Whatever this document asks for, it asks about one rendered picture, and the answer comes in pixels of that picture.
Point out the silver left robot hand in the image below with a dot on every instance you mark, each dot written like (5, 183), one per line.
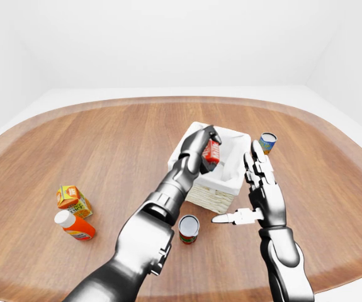
(195, 144)

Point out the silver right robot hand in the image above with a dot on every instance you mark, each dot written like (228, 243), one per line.
(264, 188)

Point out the red milk carton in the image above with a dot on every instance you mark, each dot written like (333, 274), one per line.
(211, 153)

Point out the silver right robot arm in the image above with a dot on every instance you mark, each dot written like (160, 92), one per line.
(283, 264)

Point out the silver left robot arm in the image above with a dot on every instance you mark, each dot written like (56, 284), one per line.
(143, 239)

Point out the white lined wicker basket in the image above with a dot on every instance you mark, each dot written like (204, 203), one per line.
(218, 176)

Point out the blue and yellow tin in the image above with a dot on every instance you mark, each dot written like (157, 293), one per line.
(268, 143)

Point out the red and green tin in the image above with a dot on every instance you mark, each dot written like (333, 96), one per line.
(188, 229)

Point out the orange juice carton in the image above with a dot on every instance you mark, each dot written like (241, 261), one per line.
(73, 197)

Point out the orange bottle with white cap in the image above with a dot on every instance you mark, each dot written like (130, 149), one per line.
(75, 226)

